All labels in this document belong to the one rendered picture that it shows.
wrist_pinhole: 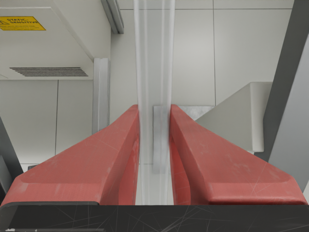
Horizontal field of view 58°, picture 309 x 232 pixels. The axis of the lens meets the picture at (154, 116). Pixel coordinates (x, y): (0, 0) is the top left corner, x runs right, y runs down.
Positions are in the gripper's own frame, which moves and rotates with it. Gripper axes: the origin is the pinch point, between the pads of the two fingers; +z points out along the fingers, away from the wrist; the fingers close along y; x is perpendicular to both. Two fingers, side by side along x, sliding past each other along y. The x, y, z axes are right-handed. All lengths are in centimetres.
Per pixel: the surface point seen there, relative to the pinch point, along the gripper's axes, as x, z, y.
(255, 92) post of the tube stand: 4.6, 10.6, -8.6
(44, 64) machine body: 27, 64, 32
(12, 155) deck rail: 15.5, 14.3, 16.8
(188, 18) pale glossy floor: 25, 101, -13
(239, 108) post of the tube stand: 7.3, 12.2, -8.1
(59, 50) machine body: 20, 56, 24
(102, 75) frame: 27, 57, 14
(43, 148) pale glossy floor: 63, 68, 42
